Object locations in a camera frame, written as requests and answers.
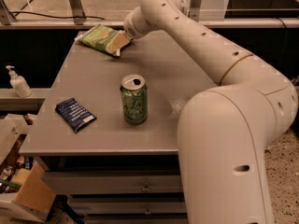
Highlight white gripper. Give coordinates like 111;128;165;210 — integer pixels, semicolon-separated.
106;7;156;54

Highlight green jalapeno chip bag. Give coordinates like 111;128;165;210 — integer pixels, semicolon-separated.
75;25;120;56

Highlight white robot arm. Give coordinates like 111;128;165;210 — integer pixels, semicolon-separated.
123;0;298;224

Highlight green soda can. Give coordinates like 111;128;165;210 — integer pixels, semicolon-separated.
120;74;148;125

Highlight dark blue snack packet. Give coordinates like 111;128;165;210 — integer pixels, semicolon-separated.
55;98;97;133

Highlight grey drawer cabinet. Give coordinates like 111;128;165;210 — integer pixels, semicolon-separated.
21;32;214;224

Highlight white pump bottle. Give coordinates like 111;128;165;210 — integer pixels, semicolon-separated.
6;65;32;98

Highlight cardboard box with items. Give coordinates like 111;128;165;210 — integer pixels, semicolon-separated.
0;114;55;222

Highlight grey metal railing frame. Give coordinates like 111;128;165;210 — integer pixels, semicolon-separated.
1;0;299;29

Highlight black cable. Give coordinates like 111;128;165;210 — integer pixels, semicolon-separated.
8;10;107;21

